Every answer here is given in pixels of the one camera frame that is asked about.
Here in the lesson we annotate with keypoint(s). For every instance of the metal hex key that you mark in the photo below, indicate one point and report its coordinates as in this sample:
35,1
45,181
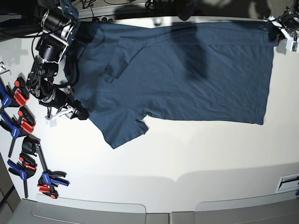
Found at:
3,69

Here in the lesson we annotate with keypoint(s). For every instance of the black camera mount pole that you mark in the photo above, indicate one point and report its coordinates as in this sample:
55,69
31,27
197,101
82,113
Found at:
186,8

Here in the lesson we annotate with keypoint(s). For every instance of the bottom blue red bar clamp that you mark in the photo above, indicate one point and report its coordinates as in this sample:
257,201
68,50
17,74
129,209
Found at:
49,180

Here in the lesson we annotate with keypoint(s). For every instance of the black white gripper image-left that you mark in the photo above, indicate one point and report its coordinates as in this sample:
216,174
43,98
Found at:
62,102

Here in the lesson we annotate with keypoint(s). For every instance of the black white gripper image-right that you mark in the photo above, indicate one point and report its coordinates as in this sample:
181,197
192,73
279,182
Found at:
284,27

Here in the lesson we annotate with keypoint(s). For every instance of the blue red bar clamp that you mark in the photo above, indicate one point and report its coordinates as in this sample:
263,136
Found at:
15,97
25,169
21,127
49,180

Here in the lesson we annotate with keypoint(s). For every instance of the grey right chair back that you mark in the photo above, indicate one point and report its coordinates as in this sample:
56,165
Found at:
271,209

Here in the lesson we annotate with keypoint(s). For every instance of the top blue red bar clamp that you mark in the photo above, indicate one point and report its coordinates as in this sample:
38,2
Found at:
15,97

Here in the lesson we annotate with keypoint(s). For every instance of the aluminium rail with cables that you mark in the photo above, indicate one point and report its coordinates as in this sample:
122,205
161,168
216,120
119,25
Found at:
126,9

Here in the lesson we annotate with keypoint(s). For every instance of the white slotted label plate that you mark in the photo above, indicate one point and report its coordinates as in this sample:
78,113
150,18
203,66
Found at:
288,183

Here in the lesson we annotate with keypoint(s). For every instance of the grey chair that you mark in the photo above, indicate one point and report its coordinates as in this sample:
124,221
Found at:
31,212
271,209

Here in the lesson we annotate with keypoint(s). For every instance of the dark blue T-shirt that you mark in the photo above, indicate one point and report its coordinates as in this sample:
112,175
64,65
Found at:
201,71

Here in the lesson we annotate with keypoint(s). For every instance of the grey left chair back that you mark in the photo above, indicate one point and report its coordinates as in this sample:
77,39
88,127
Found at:
31,212

